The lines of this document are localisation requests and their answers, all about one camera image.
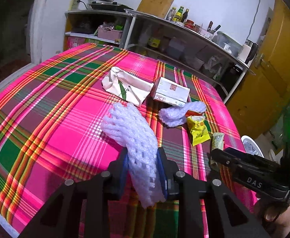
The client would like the white medicine box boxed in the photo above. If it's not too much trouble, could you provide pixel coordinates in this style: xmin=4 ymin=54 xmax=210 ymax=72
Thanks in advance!
xmin=150 ymin=77 xmax=190 ymax=107

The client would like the white metal shelf unit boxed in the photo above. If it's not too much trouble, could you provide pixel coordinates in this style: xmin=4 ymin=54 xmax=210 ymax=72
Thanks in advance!
xmin=64 ymin=9 xmax=252 ymax=102

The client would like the green glass bottle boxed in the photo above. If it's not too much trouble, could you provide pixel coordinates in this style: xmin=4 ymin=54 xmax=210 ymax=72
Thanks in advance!
xmin=172 ymin=6 xmax=184 ymax=22

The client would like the large white foam fruit net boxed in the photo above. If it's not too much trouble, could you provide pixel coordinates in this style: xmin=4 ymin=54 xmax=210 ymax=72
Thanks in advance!
xmin=101 ymin=103 xmax=165 ymax=208

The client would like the pink plastic basket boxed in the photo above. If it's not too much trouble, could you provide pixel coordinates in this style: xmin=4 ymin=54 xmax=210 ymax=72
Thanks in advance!
xmin=97 ymin=25 xmax=122 ymax=41

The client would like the dark sauce bottle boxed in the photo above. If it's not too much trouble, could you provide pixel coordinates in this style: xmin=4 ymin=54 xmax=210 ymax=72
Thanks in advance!
xmin=181 ymin=9 xmax=189 ymax=23

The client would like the black induction cooker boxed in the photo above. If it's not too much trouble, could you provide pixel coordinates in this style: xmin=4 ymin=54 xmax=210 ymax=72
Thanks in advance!
xmin=88 ymin=1 xmax=133 ymax=12

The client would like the yellow wooden door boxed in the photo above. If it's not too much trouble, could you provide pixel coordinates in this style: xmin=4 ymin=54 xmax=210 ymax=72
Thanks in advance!
xmin=226 ymin=0 xmax=290 ymax=139

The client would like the white power strip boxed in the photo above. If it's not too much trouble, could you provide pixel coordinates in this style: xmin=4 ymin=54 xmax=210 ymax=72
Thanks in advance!
xmin=68 ymin=0 xmax=80 ymax=11

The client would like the cream paper bag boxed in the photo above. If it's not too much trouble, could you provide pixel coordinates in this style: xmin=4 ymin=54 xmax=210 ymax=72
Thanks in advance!
xmin=101 ymin=67 xmax=154 ymax=107

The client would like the small green sachet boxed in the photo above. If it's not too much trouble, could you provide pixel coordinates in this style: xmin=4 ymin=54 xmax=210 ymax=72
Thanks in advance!
xmin=209 ymin=131 xmax=226 ymax=169

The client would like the pink plaid tablecloth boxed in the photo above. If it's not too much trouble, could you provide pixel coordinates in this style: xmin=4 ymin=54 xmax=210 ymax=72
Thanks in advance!
xmin=0 ymin=44 xmax=245 ymax=237

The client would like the small white foam fruit net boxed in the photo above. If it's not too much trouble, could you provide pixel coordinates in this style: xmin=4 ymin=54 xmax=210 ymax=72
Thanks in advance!
xmin=158 ymin=101 xmax=206 ymax=128

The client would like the yellow snack packet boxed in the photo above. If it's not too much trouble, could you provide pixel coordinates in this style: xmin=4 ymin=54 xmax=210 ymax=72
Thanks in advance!
xmin=186 ymin=115 xmax=210 ymax=146

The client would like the wooden cutting board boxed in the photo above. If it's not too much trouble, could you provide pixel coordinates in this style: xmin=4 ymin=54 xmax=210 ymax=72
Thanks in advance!
xmin=137 ymin=0 xmax=174 ymax=18

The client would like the white round trash bin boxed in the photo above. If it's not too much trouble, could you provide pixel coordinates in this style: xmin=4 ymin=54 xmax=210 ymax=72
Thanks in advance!
xmin=241 ymin=135 xmax=264 ymax=157

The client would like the right hand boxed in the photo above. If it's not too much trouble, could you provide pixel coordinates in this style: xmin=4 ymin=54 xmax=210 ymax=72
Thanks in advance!
xmin=254 ymin=198 xmax=290 ymax=237

